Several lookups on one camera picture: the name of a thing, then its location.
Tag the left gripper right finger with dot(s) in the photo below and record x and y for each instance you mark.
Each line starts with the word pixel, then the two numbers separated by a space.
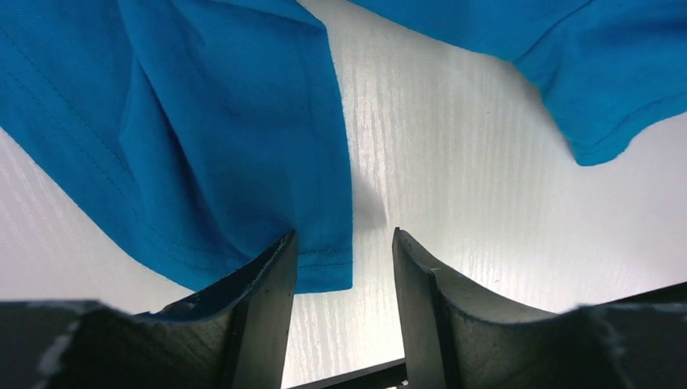
pixel 458 334

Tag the bright blue t shirt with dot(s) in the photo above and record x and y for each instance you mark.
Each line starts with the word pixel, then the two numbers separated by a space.
pixel 195 133

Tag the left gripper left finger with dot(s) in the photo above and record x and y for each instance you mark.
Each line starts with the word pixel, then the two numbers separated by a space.
pixel 231 334

